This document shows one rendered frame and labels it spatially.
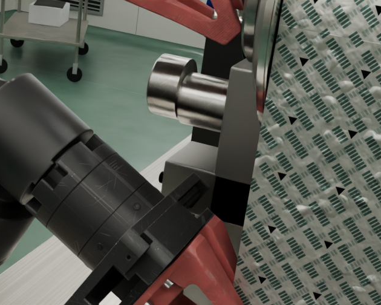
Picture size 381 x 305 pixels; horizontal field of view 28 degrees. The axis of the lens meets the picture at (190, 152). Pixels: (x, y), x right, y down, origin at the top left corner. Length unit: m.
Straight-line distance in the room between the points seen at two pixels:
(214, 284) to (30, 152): 0.12
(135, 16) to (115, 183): 6.11
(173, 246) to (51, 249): 0.50
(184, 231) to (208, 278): 0.03
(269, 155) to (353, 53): 0.07
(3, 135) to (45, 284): 0.41
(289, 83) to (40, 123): 0.13
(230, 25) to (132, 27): 6.09
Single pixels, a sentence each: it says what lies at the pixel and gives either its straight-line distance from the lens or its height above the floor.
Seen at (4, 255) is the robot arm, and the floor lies 1.07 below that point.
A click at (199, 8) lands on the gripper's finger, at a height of 1.23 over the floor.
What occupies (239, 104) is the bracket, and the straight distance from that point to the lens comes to 0.45.
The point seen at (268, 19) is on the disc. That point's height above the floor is 1.25.
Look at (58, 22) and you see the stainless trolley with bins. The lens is 5.39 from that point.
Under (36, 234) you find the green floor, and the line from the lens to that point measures 2.92.
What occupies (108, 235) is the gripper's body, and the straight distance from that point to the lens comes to 0.40.
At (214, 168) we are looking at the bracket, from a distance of 0.48.
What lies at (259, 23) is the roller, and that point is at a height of 1.24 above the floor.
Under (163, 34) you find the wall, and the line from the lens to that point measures 6.42.
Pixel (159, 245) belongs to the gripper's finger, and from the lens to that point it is 0.37.
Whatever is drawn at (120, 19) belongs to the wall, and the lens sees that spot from 6.56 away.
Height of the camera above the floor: 1.30
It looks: 19 degrees down
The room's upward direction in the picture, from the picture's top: 8 degrees clockwise
